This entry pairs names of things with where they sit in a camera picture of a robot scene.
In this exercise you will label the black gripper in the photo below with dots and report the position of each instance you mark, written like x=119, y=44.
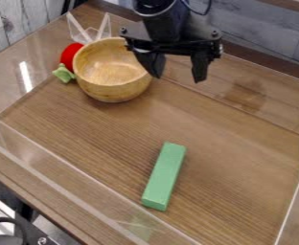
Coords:
x=196, y=40

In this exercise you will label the green rectangular stick block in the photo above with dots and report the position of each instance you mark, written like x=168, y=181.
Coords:
x=159, y=187

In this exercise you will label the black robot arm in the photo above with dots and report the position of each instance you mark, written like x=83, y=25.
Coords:
x=172, y=29

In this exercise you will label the brown wooden bowl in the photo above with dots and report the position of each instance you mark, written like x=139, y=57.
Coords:
x=108, y=72

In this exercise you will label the red plush tomato toy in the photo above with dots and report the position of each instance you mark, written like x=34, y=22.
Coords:
x=65, y=71

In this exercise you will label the clear acrylic table barrier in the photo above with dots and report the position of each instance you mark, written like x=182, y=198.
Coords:
x=97, y=213

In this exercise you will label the clear acrylic corner bracket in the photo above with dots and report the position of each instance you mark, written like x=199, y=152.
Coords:
x=91, y=34

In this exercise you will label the black table clamp mount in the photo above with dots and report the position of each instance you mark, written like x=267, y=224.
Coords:
x=25, y=216

